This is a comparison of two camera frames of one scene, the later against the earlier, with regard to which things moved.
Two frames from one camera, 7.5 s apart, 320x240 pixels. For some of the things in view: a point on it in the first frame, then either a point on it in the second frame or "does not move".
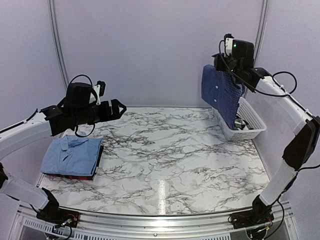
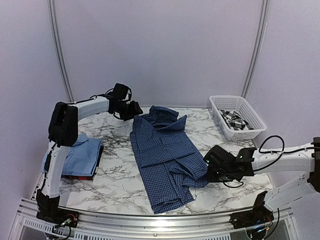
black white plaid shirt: (241, 124) does not move
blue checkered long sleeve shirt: (219, 90) to (169, 166)
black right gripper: (218, 66) to (211, 178)
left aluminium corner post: (54, 21) does not move
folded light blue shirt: (71, 155) does not move
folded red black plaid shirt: (82, 178) does not move
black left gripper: (106, 114) to (135, 110)
